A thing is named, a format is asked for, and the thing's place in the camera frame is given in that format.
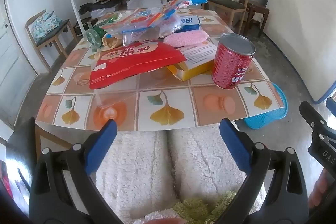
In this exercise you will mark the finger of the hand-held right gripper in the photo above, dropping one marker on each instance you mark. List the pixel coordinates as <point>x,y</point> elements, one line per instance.
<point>312,119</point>
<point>332,107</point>

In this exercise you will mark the person's right hand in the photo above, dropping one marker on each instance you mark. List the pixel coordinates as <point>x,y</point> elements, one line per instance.
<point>323,190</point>

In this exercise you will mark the blue plastic basket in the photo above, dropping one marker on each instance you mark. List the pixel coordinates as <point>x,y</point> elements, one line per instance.
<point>273,113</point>

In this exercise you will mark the blue and white box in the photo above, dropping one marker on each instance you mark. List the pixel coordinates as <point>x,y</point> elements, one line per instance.
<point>190,24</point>

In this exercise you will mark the clear printed plastic bag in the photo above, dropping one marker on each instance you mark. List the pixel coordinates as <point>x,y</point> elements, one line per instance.
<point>136,23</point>

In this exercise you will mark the red drink can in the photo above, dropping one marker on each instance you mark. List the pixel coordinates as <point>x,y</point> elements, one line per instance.
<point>231,64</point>

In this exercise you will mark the red snack bag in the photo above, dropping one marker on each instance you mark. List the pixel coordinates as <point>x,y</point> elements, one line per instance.
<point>131,64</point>

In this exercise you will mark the green fluffy cloth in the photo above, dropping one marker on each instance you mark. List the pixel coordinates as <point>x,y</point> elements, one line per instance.
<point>199,207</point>

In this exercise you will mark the tan round object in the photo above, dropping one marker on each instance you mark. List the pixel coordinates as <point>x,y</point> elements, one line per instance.
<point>110,41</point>

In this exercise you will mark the white door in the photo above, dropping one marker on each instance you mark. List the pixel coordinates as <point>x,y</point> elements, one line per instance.
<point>13,64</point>

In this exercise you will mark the wooden chair with dark seat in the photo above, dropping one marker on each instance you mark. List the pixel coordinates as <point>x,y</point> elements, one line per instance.
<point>52,35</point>
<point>227,2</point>

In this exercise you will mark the blue edged mattress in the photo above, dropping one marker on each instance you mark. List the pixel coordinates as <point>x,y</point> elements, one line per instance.
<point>302,24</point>

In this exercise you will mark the green plastic bottle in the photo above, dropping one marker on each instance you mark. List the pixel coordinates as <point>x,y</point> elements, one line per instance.
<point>94,39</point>

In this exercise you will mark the blue white snack wrapper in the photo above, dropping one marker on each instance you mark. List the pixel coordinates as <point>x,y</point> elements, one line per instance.
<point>189,1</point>

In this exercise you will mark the dark clothing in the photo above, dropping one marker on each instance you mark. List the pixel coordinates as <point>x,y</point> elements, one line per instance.
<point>101,5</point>

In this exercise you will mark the yellow paper box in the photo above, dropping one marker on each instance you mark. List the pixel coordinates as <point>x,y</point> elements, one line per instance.
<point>199,56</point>

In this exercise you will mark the floral cushion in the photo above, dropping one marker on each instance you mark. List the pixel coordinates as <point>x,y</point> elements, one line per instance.
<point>44,23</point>

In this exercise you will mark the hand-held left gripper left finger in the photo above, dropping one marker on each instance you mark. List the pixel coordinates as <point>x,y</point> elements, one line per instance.
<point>102,146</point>

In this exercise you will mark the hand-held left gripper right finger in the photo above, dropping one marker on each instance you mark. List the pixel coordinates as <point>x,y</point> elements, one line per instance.
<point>235,146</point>

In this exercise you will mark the dark wooden stool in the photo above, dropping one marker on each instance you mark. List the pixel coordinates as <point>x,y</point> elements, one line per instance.
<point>258,7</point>

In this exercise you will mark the pink knitted pad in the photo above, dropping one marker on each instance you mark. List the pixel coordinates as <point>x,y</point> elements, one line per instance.
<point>186,39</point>

